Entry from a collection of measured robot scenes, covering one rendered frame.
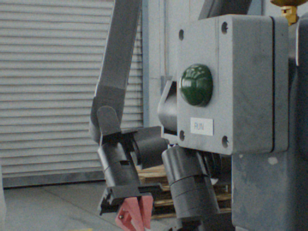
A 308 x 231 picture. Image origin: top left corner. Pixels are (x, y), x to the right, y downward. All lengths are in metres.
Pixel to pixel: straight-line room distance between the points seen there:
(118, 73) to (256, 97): 0.79
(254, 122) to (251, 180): 0.07
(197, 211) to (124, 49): 0.48
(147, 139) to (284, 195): 0.71
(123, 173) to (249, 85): 0.70
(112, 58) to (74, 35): 7.11
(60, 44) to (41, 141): 1.26
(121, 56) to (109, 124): 0.15
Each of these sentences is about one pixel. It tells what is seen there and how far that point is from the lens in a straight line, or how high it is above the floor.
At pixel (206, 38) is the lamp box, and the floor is 1.32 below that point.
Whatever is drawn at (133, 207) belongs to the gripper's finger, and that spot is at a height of 1.09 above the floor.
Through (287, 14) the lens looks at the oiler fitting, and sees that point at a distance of 0.49.
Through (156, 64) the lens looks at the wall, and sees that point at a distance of 8.80.
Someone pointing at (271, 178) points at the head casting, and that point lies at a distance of 0.45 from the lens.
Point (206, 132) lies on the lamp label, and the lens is 0.43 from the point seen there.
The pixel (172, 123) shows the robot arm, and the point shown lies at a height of 1.23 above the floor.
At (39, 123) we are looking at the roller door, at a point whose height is 0.81.
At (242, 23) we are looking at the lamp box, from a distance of 0.41.
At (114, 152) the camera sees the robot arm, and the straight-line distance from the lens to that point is 1.11.
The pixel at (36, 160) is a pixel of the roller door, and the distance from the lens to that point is 8.18.
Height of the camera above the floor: 1.29
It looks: 3 degrees down
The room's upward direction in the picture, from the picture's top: 1 degrees counter-clockwise
